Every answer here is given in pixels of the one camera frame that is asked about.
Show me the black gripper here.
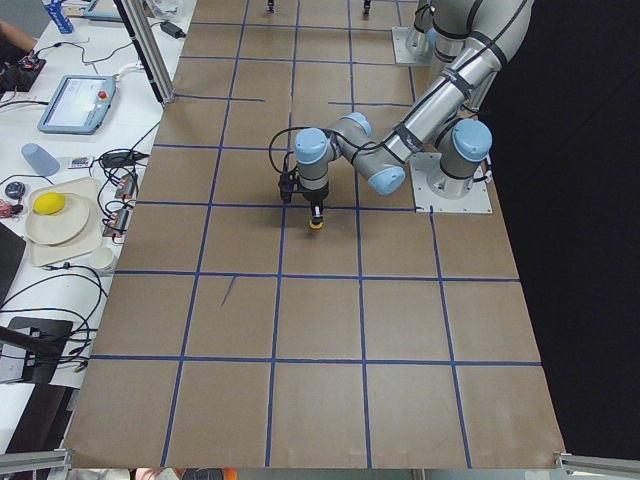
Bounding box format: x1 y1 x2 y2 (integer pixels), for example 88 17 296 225
278 169 329 218

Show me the blue plastic cup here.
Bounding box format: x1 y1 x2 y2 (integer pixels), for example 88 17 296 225
21 143 60 177

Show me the blue teach pendant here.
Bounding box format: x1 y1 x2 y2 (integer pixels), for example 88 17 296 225
37 75 116 135

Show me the yellow push button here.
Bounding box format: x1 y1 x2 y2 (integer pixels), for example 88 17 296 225
309 213 324 230

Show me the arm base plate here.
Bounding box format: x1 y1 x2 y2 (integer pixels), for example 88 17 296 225
391 26 437 66
409 152 493 214

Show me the black power adapter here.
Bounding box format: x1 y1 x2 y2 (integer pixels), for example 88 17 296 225
160 20 186 39

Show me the aluminium frame post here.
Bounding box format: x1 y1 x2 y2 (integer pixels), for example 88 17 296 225
114 0 175 105

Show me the beige plate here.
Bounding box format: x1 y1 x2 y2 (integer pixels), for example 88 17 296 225
25 194 90 245

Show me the beige tray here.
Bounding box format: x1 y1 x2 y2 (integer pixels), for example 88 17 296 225
25 177 102 267

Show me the white paper cup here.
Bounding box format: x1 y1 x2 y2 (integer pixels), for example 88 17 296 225
89 247 118 275

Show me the black camera stand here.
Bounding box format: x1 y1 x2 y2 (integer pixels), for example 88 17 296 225
1 316 73 384

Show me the yellow lemon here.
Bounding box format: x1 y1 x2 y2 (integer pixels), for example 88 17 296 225
32 192 66 215

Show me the black braided cable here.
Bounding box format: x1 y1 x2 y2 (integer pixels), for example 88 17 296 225
267 127 301 176

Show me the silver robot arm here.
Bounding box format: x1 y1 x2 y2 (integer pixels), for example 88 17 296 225
278 62 493 229
414 1 534 108

